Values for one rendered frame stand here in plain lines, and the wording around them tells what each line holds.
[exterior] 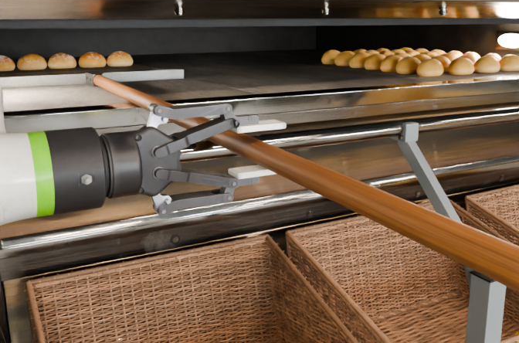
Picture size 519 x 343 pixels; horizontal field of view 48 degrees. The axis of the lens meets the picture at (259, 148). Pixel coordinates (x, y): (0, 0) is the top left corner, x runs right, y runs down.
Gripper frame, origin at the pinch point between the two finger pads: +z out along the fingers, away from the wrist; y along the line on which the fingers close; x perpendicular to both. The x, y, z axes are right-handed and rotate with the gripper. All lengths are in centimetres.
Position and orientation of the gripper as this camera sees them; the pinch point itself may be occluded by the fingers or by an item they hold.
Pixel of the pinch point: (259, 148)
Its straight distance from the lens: 75.2
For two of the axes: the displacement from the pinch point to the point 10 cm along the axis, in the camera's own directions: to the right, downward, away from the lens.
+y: 0.0, 9.8, 2.2
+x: 4.6, 2.0, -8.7
